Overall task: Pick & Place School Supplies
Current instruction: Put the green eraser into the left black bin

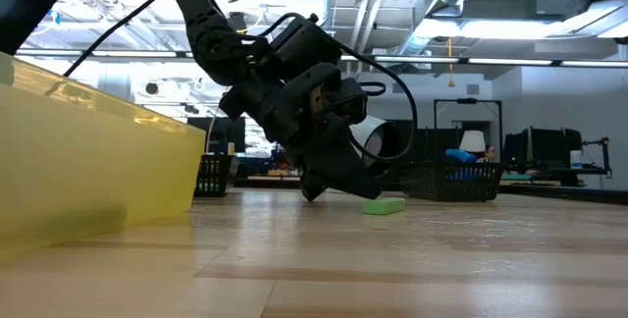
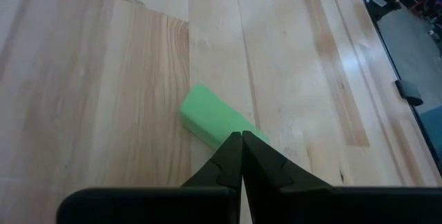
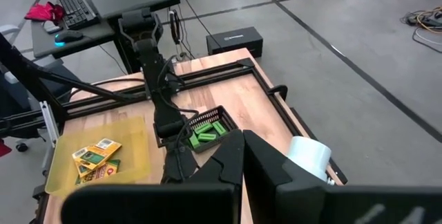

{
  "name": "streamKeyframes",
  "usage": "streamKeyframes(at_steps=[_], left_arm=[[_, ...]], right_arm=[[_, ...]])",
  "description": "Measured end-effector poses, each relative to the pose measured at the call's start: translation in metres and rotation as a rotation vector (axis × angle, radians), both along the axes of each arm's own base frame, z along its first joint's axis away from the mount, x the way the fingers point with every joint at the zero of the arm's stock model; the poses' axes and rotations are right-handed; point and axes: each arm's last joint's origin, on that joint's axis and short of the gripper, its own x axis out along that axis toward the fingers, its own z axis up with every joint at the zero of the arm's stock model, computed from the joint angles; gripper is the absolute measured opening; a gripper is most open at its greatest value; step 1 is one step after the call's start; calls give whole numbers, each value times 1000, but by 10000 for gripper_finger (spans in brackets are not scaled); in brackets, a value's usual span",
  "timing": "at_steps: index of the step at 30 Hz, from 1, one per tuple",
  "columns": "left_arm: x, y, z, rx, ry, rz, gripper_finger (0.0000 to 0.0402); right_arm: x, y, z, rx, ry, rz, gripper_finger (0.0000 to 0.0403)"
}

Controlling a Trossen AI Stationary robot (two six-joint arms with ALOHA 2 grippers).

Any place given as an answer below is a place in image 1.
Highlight black monitor bank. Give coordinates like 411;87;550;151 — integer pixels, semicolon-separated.
503;127;585;172

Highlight blue-handled pliers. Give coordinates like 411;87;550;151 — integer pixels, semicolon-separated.
444;147;481;181

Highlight black monitor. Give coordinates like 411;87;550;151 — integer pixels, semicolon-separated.
185;116;246;157

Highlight black metal frame stand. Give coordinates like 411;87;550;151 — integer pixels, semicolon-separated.
433;97;503;162

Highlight white lampshade table lamp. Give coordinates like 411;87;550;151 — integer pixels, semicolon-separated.
459;130;488;154

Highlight black articulated stand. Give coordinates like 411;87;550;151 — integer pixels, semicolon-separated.
582;135;613;180

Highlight green plastic clip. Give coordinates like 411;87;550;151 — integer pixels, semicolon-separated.
361;196;407;217

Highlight yellow translucent plastic bin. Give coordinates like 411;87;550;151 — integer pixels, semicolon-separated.
0;52;207;260

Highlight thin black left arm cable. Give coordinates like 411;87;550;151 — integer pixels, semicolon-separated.
62;0;171;78

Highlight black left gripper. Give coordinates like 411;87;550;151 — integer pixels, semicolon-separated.
219;62;385;203

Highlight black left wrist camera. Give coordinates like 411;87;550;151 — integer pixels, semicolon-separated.
338;78;369;124

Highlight black left wrist camera cable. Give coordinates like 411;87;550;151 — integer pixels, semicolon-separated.
254;11;419;162

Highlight black ceiling-mounted device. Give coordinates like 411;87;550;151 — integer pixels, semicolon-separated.
228;11;249;34

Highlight black slotted plastic basket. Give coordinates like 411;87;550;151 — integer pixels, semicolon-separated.
194;154;240;198
399;160;505;203

